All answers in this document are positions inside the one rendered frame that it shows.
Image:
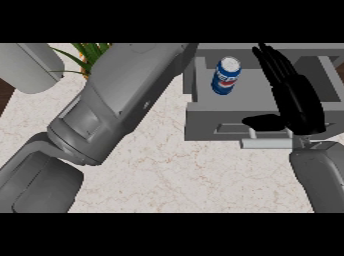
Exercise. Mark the grey open drawer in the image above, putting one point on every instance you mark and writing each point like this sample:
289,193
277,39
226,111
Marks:
257,93

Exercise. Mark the green leafy plant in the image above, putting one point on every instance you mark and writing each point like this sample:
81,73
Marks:
91,55

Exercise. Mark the blue soda can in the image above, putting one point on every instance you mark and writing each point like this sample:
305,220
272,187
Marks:
226,77

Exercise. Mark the pale grey rounded object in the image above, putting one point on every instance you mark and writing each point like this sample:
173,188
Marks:
19,65

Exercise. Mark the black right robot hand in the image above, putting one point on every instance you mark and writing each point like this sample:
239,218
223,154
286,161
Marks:
297,100

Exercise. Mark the grey cabinet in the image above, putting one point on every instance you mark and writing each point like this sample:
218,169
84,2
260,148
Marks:
316,49

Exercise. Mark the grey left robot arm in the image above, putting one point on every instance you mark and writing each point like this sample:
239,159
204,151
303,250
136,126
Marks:
124,96

